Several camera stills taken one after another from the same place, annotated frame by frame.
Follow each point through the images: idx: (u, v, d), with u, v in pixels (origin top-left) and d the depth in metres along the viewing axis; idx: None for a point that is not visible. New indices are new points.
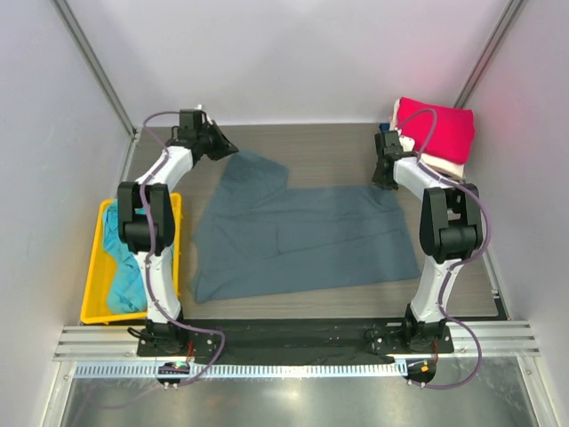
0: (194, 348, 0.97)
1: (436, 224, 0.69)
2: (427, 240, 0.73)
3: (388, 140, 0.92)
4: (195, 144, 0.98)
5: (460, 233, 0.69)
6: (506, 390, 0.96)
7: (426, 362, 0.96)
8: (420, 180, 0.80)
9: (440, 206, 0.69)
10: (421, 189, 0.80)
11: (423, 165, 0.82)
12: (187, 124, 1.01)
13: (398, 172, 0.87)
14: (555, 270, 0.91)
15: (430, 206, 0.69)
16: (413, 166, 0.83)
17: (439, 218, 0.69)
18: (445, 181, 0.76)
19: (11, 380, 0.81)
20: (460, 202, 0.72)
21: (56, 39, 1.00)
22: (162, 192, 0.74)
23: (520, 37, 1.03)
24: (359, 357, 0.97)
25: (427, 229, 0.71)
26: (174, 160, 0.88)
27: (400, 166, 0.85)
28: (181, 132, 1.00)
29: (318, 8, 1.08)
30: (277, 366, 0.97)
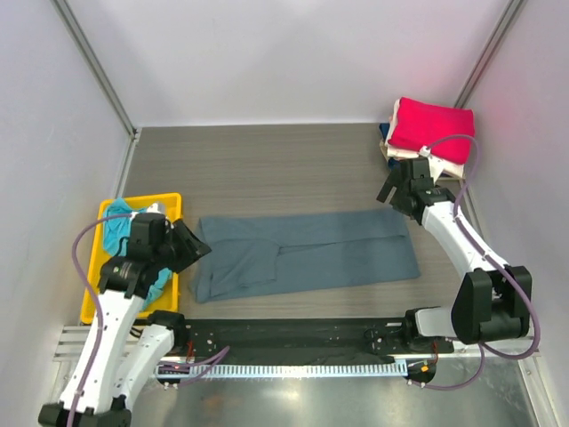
0: (194, 348, 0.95)
1: (477, 318, 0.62)
2: (460, 320, 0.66)
3: (418, 171, 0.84)
4: (145, 275, 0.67)
5: (503, 323, 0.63)
6: (506, 390, 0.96)
7: (426, 362, 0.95)
8: (457, 245, 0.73)
9: (484, 300, 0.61)
10: (460, 253, 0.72)
11: (461, 223, 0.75)
12: (139, 237, 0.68)
13: (430, 220, 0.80)
14: (553, 269, 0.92)
15: (473, 299, 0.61)
16: (451, 222, 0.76)
17: (482, 312, 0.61)
18: (489, 258, 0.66)
19: (11, 380, 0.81)
20: (505, 283, 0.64)
21: (56, 38, 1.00)
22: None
23: (520, 38, 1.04)
24: (359, 358, 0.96)
25: (464, 312, 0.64)
26: (110, 341, 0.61)
27: (436, 218, 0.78)
28: (132, 248, 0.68)
29: (318, 10, 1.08)
30: (277, 366, 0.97)
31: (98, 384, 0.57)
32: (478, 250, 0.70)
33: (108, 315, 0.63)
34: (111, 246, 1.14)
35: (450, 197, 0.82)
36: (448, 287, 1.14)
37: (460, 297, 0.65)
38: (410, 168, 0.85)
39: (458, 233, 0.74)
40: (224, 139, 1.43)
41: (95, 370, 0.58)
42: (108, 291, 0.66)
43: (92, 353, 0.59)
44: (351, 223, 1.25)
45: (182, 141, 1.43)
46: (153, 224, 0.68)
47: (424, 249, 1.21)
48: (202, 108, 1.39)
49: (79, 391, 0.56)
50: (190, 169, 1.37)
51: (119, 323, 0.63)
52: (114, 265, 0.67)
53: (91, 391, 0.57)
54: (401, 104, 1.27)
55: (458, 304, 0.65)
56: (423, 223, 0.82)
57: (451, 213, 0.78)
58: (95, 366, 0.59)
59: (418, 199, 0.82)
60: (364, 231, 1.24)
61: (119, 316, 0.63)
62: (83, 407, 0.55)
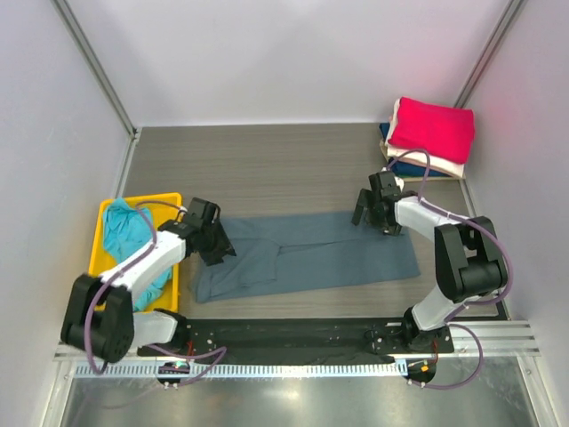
0: (193, 348, 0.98)
1: (456, 265, 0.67)
2: (444, 278, 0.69)
3: (386, 181, 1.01)
4: (194, 237, 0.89)
5: (484, 270, 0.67)
6: (506, 390, 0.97)
7: (426, 362, 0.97)
8: (427, 219, 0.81)
9: (455, 245, 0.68)
10: (429, 225, 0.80)
11: (426, 203, 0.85)
12: (196, 212, 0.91)
13: (402, 212, 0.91)
14: (553, 269, 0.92)
15: (445, 244, 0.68)
16: (417, 205, 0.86)
17: (458, 258, 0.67)
18: (453, 217, 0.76)
19: (11, 379, 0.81)
20: (474, 237, 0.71)
21: (56, 36, 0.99)
22: (122, 299, 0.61)
23: (520, 37, 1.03)
24: (359, 357, 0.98)
25: (444, 267, 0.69)
26: (157, 253, 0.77)
27: (404, 207, 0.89)
28: (187, 218, 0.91)
29: (318, 9, 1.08)
30: (277, 366, 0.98)
31: (136, 274, 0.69)
32: (444, 215, 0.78)
33: (162, 242, 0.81)
34: (111, 246, 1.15)
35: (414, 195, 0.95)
36: None
37: (437, 255, 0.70)
38: (379, 179, 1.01)
39: (424, 211, 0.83)
40: (224, 139, 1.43)
41: (137, 267, 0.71)
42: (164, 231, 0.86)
43: (144, 253, 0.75)
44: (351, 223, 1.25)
45: (182, 142, 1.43)
46: (209, 205, 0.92)
47: (425, 249, 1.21)
48: (202, 108, 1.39)
49: (121, 270, 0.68)
50: (190, 169, 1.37)
51: (166, 248, 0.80)
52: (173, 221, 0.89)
53: (128, 276, 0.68)
54: (401, 104, 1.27)
55: (438, 262, 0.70)
56: (399, 220, 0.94)
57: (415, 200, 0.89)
58: (139, 264, 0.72)
59: (388, 203, 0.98)
60: (364, 231, 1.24)
61: (169, 245, 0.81)
62: (118, 282, 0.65)
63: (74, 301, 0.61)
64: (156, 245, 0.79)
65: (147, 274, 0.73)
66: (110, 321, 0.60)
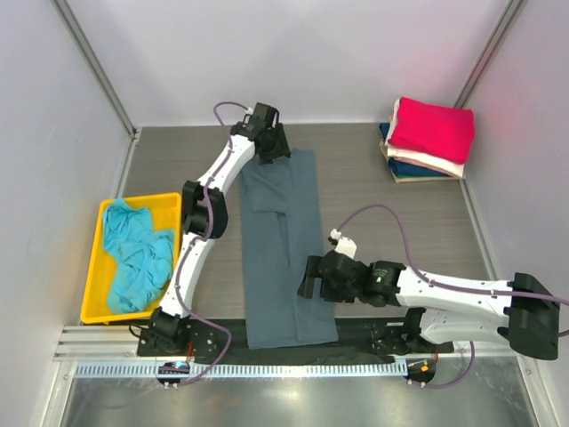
0: (194, 348, 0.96)
1: (548, 340, 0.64)
2: (531, 350, 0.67)
3: (348, 267, 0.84)
4: (260, 136, 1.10)
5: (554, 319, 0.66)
6: (506, 390, 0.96)
7: (426, 362, 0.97)
8: (462, 302, 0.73)
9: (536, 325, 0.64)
10: (470, 307, 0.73)
11: (440, 282, 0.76)
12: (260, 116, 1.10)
13: (412, 298, 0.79)
14: (553, 269, 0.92)
15: (533, 335, 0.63)
16: (430, 289, 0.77)
17: (545, 334, 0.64)
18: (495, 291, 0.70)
19: (11, 380, 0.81)
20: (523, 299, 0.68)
21: (56, 36, 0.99)
22: (219, 197, 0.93)
23: (520, 37, 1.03)
24: (359, 358, 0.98)
25: (532, 345, 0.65)
26: (236, 158, 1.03)
27: (416, 296, 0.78)
28: (252, 119, 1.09)
29: (318, 9, 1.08)
30: (277, 366, 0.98)
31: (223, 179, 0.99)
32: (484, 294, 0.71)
33: (236, 148, 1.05)
34: (111, 246, 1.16)
35: (392, 266, 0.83)
36: None
37: (519, 339, 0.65)
38: (339, 270, 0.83)
39: (446, 293, 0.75)
40: (223, 140, 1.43)
41: (221, 171, 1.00)
42: (236, 134, 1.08)
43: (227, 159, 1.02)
44: (351, 223, 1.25)
45: (182, 142, 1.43)
46: (269, 110, 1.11)
47: (425, 249, 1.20)
48: (201, 108, 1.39)
49: (212, 178, 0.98)
50: (190, 170, 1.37)
51: (241, 152, 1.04)
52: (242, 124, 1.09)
53: (219, 181, 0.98)
54: (401, 104, 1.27)
55: (524, 344, 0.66)
56: (404, 305, 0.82)
57: (419, 279, 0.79)
58: (221, 169, 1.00)
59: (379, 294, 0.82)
60: (364, 231, 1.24)
61: (242, 149, 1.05)
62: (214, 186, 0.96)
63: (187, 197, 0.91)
64: (231, 150, 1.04)
65: (229, 176, 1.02)
66: (216, 205, 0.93)
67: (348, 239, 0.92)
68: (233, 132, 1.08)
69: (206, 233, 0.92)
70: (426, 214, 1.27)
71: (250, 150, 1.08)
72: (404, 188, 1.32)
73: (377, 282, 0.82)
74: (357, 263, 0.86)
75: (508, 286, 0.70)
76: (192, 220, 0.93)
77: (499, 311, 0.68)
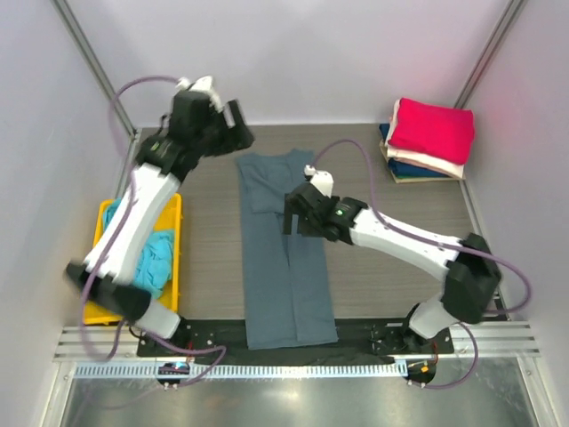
0: (194, 349, 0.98)
1: (477, 299, 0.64)
2: (460, 311, 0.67)
3: (314, 197, 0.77)
4: (185, 153, 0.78)
5: (492, 286, 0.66)
6: (507, 391, 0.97)
7: (426, 362, 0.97)
8: (412, 248, 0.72)
9: (470, 282, 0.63)
10: (418, 256, 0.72)
11: (394, 225, 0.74)
12: (181, 116, 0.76)
13: (364, 237, 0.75)
14: (554, 269, 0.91)
15: (465, 289, 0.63)
16: (385, 231, 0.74)
17: (476, 294, 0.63)
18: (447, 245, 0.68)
19: (11, 380, 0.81)
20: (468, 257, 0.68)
21: (56, 36, 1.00)
22: (113, 287, 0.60)
23: (520, 37, 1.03)
24: (359, 358, 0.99)
25: (460, 304, 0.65)
26: (140, 214, 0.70)
27: (368, 233, 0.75)
28: (174, 127, 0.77)
29: (318, 9, 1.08)
30: (277, 366, 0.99)
31: (120, 254, 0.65)
32: (433, 245, 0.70)
33: (140, 191, 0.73)
34: None
35: (357, 205, 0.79)
36: None
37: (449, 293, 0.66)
38: (303, 197, 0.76)
39: (400, 238, 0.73)
40: None
41: (119, 242, 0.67)
42: (143, 170, 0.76)
43: (123, 221, 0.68)
44: None
45: None
46: (194, 105, 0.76)
47: None
48: None
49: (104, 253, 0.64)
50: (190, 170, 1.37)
51: (148, 201, 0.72)
52: (153, 146, 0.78)
53: (114, 260, 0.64)
54: (401, 104, 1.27)
55: (452, 301, 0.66)
56: (356, 242, 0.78)
57: (375, 220, 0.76)
58: (121, 237, 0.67)
59: (337, 226, 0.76)
60: None
61: (150, 194, 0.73)
62: (105, 270, 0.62)
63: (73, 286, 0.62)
64: (135, 200, 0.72)
65: (133, 243, 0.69)
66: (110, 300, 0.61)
67: (326, 174, 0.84)
68: (140, 159, 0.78)
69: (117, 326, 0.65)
70: (427, 214, 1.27)
71: (174, 188, 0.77)
72: (404, 188, 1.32)
73: (336, 214, 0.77)
74: (324, 197, 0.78)
75: (458, 241, 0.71)
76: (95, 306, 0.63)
77: (441, 262, 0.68)
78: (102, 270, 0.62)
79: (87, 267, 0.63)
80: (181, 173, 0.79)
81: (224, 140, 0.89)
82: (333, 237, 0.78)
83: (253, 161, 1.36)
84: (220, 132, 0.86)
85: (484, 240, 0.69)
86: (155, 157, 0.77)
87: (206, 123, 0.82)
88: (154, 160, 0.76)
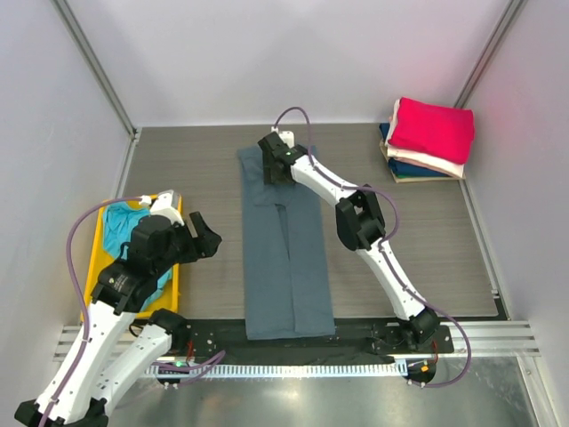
0: (193, 348, 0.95)
1: (354, 228, 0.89)
2: (347, 237, 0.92)
3: (274, 141, 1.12)
4: (142, 291, 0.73)
5: (371, 224, 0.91)
6: (506, 390, 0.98)
7: (426, 362, 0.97)
8: (322, 186, 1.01)
9: (352, 214, 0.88)
10: (324, 191, 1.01)
11: (318, 169, 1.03)
12: (138, 248, 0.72)
13: (299, 174, 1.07)
14: (554, 270, 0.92)
15: (346, 217, 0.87)
16: (311, 171, 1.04)
17: (355, 223, 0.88)
18: (346, 188, 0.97)
19: (12, 380, 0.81)
20: (362, 200, 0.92)
21: (56, 36, 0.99)
22: None
23: (520, 38, 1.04)
24: (359, 358, 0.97)
25: (347, 230, 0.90)
26: (92, 353, 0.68)
27: (301, 171, 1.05)
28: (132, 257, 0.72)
29: (318, 8, 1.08)
30: (277, 366, 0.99)
31: (71, 396, 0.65)
32: (336, 186, 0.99)
33: (96, 327, 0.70)
34: (111, 245, 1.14)
35: (304, 152, 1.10)
36: (449, 287, 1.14)
37: (340, 221, 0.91)
38: (268, 140, 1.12)
39: (319, 177, 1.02)
40: (225, 139, 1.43)
41: (71, 382, 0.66)
42: (100, 302, 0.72)
43: (76, 361, 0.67)
44: None
45: (183, 142, 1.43)
46: (151, 237, 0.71)
47: (426, 249, 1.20)
48: (201, 107, 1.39)
49: (53, 398, 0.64)
50: (190, 170, 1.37)
51: (102, 338, 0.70)
52: (109, 276, 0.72)
53: (64, 402, 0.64)
54: (401, 104, 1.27)
55: (340, 227, 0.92)
56: (294, 178, 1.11)
57: (309, 164, 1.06)
58: (73, 377, 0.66)
59: (282, 162, 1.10)
60: None
61: (104, 331, 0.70)
62: (54, 416, 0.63)
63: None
64: (88, 338, 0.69)
65: (89, 378, 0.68)
66: None
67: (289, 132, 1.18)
68: (96, 299, 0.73)
69: None
70: (427, 214, 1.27)
71: (131, 318, 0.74)
72: (404, 188, 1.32)
73: (286, 156, 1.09)
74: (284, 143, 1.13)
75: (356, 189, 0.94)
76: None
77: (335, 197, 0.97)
78: (52, 416, 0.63)
79: (37, 410, 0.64)
80: (138, 305, 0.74)
81: (186, 250, 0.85)
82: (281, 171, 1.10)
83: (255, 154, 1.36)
84: (180, 245, 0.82)
85: (372, 193, 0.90)
86: (111, 290, 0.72)
87: (166, 244, 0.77)
88: (110, 293, 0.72)
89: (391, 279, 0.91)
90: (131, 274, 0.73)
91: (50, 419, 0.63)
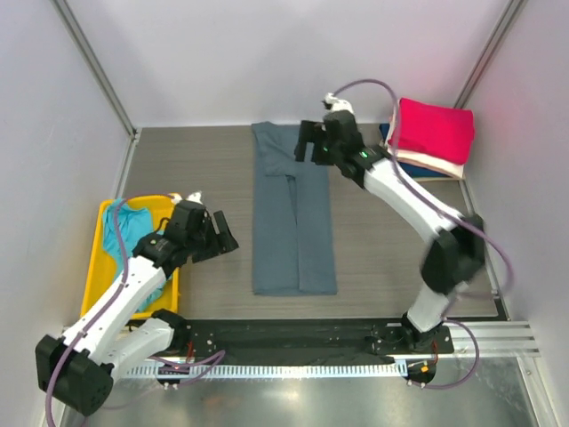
0: (193, 348, 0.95)
1: (452, 269, 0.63)
2: (433, 274, 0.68)
3: (348, 129, 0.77)
4: (175, 256, 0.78)
5: (472, 268, 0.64)
6: (506, 390, 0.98)
7: (426, 362, 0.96)
8: (412, 208, 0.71)
9: (452, 253, 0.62)
10: (416, 217, 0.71)
11: (407, 182, 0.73)
12: (179, 221, 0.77)
13: (373, 183, 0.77)
14: (554, 270, 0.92)
15: (441, 253, 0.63)
16: (397, 184, 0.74)
17: (454, 263, 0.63)
18: (448, 213, 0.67)
19: (10, 380, 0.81)
20: (462, 232, 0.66)
21: (57, 37, 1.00)
22: (83, 368, 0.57)
23: (519, 39, 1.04)
24: (359, 358, 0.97)
25: (433, 267, 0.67)
26: (125, 297, 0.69)
27: (380, 181, 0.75)
28: (170, 229, 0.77)
29: (319, 9, 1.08)
30: (278, 366, 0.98)
31: (100, 332, 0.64)
32: (434, 211, 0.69)
33: (133, 276, 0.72)
34: (111, 246, 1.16)
35: (384, 154, 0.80)
36: None
37: (429, 253, 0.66)
38: (340, 124, 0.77)
39: (408, 195, 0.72)
40: (225, 139, 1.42)
41: (102, 320, 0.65)
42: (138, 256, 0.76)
43: (110, 301, 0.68)
44: (349, 224, 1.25)
45: (182, 142, 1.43)
46: (195, 212, 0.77)
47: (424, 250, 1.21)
48: (201, 108, 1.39)
49: (82, 333, 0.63)
50: (190, 170, 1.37)
51: (139, 286, 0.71)
52: (152, 238, 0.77)
53: (92, 336, 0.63)
54: (401, 104, 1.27)
55: (428, 261, 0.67)
56: (366, 188, 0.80)
57: (393, 173, 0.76)
58: (103, 317, 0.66)
59: (353, 165, 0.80)
60: (364, 231, 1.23)
61: (141, 279, 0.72)
62: (80, 348, 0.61)
63: (43, 365, 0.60)
64: (124, 283, 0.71)
65: (117, 322, 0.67)
66: (77, 371, 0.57)
67: (346, 102, 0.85)
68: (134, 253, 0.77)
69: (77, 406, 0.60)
70: None
71: (161, 280, 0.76)
72: None
73: (360, 157, 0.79)
74: (359, 133, 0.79)
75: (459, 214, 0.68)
76: (63, 381, 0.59)
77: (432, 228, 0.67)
78: (76, 348, 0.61)
79: (63, 342, 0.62)
80: (167, 269, 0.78)
81: (209, 243, 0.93)
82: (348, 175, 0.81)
83: (268, 129, 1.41)
84: (207, 235, 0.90)
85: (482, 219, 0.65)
86: (150, 250, 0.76)
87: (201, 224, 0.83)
88: (148, 252, 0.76)
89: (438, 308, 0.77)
90: (169, 241, 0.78)
91: (73, 351, 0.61)
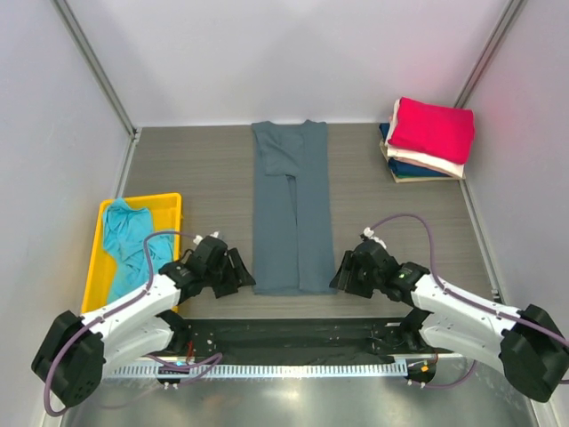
0: (193, 348, 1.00)
1: (538, 372, 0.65)
2: (524, 383, 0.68)
3: (380, 256, 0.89)
4: (191, 286, 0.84)
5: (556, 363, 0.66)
6: (506, 390, 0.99)
7: (426, 362, 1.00)
8: (467, 315, 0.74)
9: (530, 355, 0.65)
10: (476, 325, 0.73)
11: (453, 292, 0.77)
12: (201, 254, 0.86)
13: (423, 302, 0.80)
14: (554, 270, 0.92)
15: (521, 360, 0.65)
16: (444, 295, 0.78)
17: (537, 366, 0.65)
18: (504, 314, 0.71)
19: (10, 380, 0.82)
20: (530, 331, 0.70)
21: (58, 40, 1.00)
22: (91, 350, 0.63)
23: (520, 38, 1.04)
24: (359, 358, 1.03)
25: (520, 377, 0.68)
26: (146, 302, 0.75)
27: (426, 296, 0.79)
28: (192, 261, 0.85)
29: (320, 9, 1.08)
30: (277, 366, 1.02)
31: (116, 324, 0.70)
32: (491, 314, 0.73)
33: (156, 288, 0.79)
34: (111, 246, 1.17)
35: (420, 269, 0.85)
36: None
37: (508, 366, 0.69)
38: (371, 254, 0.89)
39: (458, 302, 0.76)
40: (225, 139, 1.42)
41: (120, 313, 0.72)
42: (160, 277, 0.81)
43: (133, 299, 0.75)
44: (349, 224, 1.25)
45: (183, 142, 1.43)
46: (216, 248, 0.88)
47: (424, 249, 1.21)
48: (201, 107, 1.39)
49: (101, 318, 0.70)
50: (190, 169, 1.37)
51: (158, 298, 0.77)
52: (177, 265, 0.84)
53: (108, 325, 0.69)
54: (401, 104, 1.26)
55: (510, 373, 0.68)
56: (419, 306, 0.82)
57: (435, 286, 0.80)
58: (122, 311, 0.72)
59: (397, 288, 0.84)
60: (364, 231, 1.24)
61: (162, 293, 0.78)
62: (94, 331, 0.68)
63: (52, 338, 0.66)
64: (148, 291, 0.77)
65: (130, 321, 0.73)
66: (82, 352, 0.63)
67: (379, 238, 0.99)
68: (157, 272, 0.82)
69: (60, 388, 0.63)
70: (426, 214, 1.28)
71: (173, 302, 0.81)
72: (404, 188, 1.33)
73: (399, 278, 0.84)
74: (391, 258, 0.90)
75: (517, 311, 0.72)
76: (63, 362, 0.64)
77: (497, 331, 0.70)
78: (92, 330, 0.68)
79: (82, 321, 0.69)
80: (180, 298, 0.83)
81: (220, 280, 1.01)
82: (396, 299, 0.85)
83: (268, 129, 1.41)
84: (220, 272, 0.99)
85: (546, 314, 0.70)
86: (174, 274, 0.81)
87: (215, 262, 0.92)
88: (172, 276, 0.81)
89: (479, 359, 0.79)
90: (190, 271, 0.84)
91: (87, 332, 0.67)
